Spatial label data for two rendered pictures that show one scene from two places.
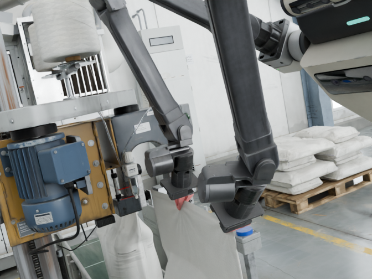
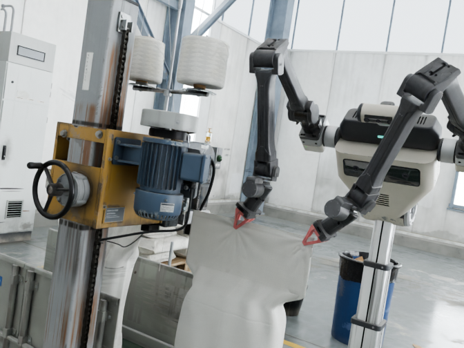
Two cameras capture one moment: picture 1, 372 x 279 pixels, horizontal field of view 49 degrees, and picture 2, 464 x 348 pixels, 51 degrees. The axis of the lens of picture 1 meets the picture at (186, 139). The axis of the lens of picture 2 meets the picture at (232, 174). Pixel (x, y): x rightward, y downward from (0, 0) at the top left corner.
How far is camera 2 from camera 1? 1.13 m
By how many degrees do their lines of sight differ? 34
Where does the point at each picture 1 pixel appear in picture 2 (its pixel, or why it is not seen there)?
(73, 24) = (223, 65)
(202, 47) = (61, 78)
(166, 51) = (32, 68)
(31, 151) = (175, 150)
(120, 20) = (273, 81)
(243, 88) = (389, 159)
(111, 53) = not seen: outside the picture
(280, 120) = not seen: hidden behind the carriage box
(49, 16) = (211, 52)
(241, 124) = (375, 177)
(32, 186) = (168, 179)
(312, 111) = not seen: hidden behind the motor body
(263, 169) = (371, 205)
